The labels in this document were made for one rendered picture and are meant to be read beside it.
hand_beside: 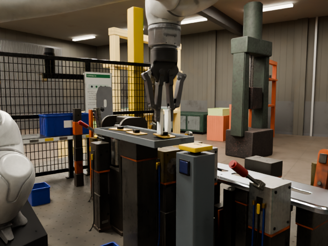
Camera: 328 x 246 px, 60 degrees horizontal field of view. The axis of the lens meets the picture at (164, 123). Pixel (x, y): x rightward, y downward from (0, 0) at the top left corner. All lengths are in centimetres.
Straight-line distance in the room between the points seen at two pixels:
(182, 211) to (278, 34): 994
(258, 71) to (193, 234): 602
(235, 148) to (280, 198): 536
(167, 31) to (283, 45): 969
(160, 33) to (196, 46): 1069
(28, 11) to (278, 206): 72
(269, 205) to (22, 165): 75
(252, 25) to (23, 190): 574
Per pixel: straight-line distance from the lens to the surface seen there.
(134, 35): 244
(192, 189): 68
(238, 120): 591
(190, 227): 72
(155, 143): 72
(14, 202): 106
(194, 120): 953
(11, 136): 113
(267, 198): 75
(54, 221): 148
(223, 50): 1098
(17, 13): 71
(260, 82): 656
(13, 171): 101
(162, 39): 77
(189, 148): 68
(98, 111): 158
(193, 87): 1136
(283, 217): 81
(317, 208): 83
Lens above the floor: 128
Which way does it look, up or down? 5 degrees down
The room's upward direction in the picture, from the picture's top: straight up
